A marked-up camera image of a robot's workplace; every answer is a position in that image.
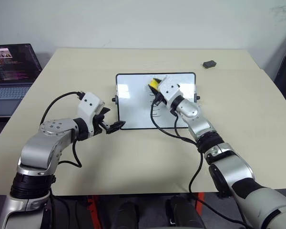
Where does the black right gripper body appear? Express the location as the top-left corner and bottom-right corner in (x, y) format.
(153, 91), (169, 106)

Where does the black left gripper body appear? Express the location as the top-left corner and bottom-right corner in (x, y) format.
(92, 113), (110, 135)

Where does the yellow whiteboard eraser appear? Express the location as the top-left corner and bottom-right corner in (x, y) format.
(149, 77), (162, 89)

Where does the black framed small whiteboard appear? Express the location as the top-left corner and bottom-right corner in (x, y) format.
(112, 72), (201, 131)

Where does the small black box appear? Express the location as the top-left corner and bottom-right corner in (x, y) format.
(201, 60), (218, 70)

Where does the dark rounded shape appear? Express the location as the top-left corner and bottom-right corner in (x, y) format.
(113, 201), (141, 229)
(165, 195), (206, 229)

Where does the open grey laptop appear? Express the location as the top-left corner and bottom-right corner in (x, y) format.
(0, 43), (43, 117)

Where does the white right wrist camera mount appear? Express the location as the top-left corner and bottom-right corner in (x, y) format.
(157, 75), (184, 104)

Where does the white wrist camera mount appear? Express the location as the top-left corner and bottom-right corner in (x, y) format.
(157, 75), (184, 104)
(77, 91), (106, 134)

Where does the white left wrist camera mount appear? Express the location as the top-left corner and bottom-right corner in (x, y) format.
(77, 91), (106, 134)

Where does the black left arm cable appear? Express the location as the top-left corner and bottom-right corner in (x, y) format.
(41, 90), (86, 169)

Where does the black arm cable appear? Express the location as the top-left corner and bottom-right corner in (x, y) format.
(41, 90), (86, 169)
(149, 95), (253, 229)

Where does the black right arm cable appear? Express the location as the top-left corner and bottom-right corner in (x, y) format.
(149, 95), (253, 229)

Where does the red metal frame bar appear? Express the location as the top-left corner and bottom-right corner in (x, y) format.
(86, 195), (102, 229)
(194, 192), (206, 216)

